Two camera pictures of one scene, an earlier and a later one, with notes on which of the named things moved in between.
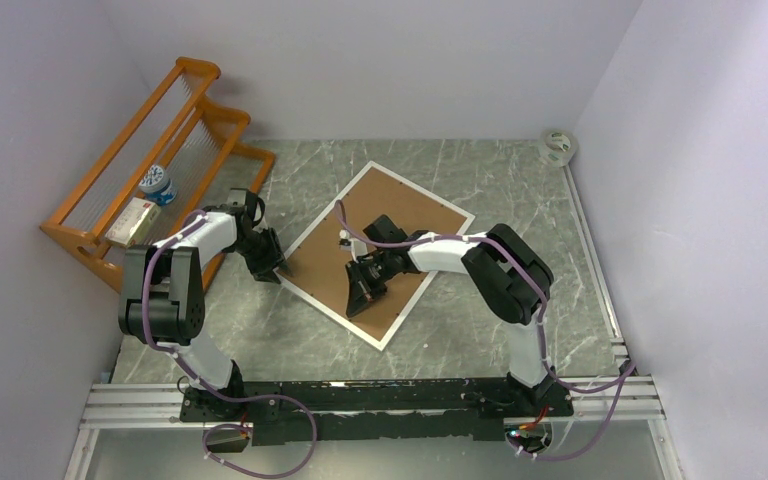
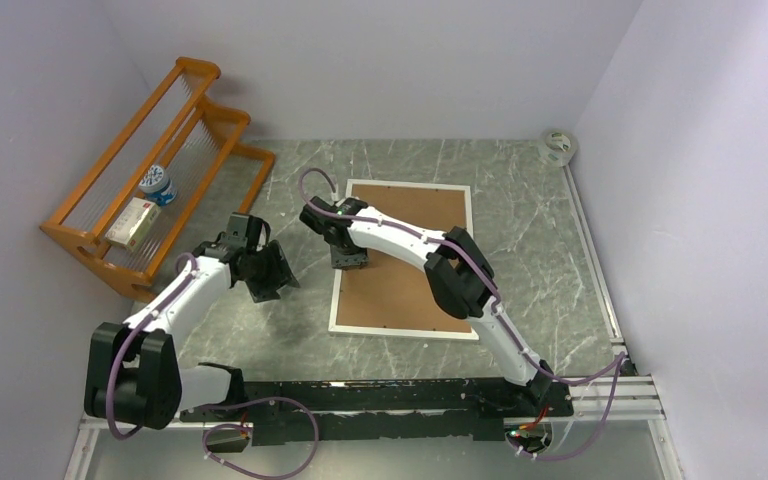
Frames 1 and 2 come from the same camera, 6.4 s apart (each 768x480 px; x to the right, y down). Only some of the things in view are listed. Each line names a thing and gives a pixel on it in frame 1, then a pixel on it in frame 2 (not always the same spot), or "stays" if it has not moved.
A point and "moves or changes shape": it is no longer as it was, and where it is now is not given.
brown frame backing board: (320, 263) moves or changes shape
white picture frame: (378, 345) moves or changes shape
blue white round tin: (156, 184) stays
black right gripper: (361, 290) -> (360, 258)
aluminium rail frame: (626, 396) stays
